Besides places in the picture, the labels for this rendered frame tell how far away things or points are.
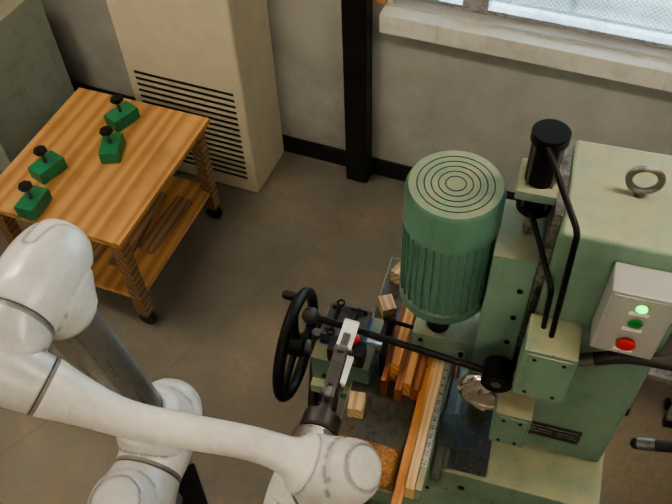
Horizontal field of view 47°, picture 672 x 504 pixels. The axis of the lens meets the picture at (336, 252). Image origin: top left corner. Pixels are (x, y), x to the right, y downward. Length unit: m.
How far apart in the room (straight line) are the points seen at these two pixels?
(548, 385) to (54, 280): 0.86
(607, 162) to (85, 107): 2.21
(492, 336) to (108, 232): 1.48
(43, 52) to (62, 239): 2.30
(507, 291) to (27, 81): 2.57
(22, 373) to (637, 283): 0.94
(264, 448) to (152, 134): 1.88
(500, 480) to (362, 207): 1.75
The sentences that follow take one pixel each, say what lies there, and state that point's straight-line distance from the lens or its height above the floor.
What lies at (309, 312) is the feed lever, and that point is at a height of 1.19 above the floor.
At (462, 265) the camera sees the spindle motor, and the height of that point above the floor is 1.34.
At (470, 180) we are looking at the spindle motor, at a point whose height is 1.47.
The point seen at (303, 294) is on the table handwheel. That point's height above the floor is 0.94.
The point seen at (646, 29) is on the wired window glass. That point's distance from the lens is 2.81.
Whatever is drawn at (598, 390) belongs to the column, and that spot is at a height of 1.10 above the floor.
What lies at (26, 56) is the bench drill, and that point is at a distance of 3.54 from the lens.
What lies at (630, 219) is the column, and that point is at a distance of 1.28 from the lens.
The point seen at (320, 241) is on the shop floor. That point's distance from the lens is 3.17.
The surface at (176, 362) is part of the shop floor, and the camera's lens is 2.91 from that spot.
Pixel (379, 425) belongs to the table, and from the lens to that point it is 1.71.
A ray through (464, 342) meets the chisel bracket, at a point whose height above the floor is 1.03.
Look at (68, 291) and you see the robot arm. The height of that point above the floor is 1.42.
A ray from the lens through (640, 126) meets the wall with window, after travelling 2.95.
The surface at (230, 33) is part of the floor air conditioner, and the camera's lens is 2.84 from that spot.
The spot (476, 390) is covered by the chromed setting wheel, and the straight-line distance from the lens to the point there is 1.61.
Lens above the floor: 2.43
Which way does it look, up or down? 51 degrees down
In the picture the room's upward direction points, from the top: 3 degrees counter-clockwise
